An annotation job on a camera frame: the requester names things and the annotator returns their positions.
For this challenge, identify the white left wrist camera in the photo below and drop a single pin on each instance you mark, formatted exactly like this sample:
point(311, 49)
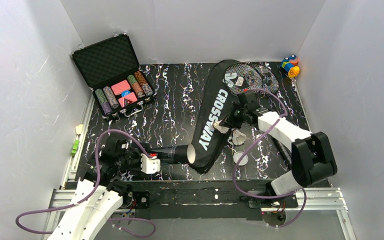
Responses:
point(150, 165)

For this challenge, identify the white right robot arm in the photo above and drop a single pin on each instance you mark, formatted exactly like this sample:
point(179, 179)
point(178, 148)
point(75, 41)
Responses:
point(312, 158)

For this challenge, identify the white feather shuttlecock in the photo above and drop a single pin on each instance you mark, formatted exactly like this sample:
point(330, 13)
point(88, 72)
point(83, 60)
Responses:
point(217, 126)
point(238, 138)

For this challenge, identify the beige block on rail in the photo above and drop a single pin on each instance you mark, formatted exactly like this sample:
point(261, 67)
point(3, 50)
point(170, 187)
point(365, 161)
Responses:
point(79, 129)

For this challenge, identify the blue dealer chip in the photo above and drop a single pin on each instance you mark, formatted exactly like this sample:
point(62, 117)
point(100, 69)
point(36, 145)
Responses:
point(125, 93)

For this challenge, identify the pink playing card deck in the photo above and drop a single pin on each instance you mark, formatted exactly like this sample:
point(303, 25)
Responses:
point(120, 87)

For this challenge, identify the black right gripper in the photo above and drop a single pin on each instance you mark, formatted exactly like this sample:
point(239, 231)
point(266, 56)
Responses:
point(233, 118)

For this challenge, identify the black mounting base plate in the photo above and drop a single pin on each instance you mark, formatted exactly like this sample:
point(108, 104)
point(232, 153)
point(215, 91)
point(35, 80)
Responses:
point(205, 199)

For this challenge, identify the black Crossway racket bag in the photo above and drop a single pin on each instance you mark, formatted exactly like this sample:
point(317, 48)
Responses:
point(216, 104)

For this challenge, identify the white tube lid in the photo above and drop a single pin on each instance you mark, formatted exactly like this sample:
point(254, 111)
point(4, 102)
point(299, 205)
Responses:
point(240, 158)

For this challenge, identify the rear badminton racket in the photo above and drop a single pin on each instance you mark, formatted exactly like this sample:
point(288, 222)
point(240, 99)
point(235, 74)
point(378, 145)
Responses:
point(268, 82)

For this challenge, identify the colourful toy blocks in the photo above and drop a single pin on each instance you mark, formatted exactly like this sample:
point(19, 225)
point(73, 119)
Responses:
point(290, 65)

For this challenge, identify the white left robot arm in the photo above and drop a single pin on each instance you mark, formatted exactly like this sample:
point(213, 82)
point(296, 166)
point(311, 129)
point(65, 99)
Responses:
point(99, 193)

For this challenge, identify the green clip on rail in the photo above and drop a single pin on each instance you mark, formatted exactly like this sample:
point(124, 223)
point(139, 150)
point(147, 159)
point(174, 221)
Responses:
point(75, 147)

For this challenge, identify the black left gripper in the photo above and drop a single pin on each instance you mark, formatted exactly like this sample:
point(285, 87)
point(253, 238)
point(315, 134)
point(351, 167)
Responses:
point(158, 154)

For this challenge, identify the black poker chip case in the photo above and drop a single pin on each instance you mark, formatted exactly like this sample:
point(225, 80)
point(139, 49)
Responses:
point(109, 62)

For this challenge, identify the black shuttlecock tube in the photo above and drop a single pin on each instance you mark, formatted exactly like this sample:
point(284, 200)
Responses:
point(177, 154)

